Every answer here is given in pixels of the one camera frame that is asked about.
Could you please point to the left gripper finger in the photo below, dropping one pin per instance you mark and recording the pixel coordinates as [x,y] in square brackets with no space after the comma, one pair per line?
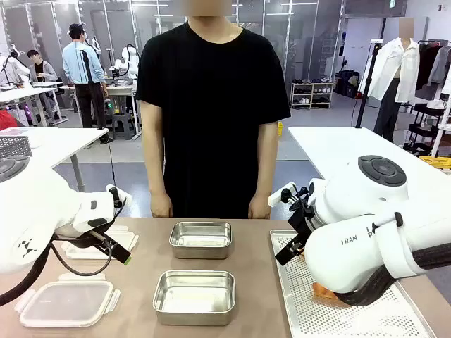
[109,243]
[118,256]

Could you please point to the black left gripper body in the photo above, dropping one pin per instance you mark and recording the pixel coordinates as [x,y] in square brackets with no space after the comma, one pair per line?
[81,240]

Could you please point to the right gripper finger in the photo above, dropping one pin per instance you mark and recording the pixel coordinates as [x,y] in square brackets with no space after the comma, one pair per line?
[301,237]
[286,257]

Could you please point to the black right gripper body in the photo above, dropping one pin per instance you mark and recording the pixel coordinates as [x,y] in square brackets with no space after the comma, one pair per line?
[304,220]

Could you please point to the golden brown croissant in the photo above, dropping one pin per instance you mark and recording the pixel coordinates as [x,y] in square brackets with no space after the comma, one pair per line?
[324,295]

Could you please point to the clear plastic clip lid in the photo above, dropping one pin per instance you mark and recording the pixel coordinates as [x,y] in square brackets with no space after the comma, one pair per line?
[67,303]
[125,236]

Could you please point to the person's left forearm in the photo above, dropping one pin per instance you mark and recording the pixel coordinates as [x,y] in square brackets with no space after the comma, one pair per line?
[266,169]

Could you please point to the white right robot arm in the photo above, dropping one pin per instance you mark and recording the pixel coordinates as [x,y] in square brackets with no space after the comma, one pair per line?
[352,253]

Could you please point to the person's right forearm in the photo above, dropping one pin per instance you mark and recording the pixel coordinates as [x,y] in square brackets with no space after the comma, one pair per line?
[156,169]

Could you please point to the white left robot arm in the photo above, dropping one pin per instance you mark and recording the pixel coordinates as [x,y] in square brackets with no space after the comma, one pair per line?
[35,211]

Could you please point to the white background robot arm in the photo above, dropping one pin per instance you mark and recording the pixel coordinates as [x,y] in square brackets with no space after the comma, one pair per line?
[14,65]
[128,60]

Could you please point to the rectangular stainless steel container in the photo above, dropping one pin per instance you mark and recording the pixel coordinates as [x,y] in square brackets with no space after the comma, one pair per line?
[194,299]
[201,239]

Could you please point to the person's left hand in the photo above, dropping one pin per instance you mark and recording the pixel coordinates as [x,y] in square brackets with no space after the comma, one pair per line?
[260,207]

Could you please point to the person's right hand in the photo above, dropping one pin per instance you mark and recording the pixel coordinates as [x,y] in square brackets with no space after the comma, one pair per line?
[162,206]

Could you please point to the perforated metal baking tray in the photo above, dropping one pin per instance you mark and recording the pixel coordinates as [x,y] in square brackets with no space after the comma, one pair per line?
[317,324]

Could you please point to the white table with basket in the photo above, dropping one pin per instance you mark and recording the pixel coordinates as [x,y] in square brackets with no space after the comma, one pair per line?
[63,141]

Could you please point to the gray perforated metal basket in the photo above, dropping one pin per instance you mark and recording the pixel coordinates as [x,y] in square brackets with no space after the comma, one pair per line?
[14,146]

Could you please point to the gray plastic step stool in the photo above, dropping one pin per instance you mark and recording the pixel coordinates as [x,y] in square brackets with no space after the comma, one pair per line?
[123,125]

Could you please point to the white shoe rack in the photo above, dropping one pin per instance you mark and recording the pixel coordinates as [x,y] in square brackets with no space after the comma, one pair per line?
[311,95]

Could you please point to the black bag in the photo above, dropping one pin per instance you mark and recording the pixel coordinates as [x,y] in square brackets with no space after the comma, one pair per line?
[347,84]

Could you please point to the yellow plastic crate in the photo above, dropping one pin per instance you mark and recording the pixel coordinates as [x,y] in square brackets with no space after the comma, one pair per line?
[437,162]

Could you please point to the person in black t-shirt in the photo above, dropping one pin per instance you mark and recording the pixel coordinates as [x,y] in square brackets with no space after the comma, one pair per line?
[211,105]

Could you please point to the white height-adjustable desk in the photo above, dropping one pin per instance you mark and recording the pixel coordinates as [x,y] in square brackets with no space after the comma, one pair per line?
[120,89]

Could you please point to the white office desk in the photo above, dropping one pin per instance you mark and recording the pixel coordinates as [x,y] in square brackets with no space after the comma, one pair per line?
[24,93]

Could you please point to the seated man in gray jacket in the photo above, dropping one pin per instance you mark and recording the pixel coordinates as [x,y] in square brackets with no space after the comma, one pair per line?
[42,70]

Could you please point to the white hat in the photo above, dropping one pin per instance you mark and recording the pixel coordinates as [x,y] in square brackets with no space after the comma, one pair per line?
[435,104]

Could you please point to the man in light blue shirt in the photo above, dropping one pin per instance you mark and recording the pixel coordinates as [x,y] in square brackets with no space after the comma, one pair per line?
[75,63]

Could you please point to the clothes rack with dark garments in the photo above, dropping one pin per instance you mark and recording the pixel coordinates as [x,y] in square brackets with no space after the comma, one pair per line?
[430,63]

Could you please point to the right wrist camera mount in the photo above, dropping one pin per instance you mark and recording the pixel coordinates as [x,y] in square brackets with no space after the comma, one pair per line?
[278,197]

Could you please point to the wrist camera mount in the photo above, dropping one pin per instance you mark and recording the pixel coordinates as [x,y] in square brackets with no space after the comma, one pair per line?
[278,197]
[121,195]

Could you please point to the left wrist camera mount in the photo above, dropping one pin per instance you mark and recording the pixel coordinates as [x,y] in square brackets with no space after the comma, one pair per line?
[121,195]

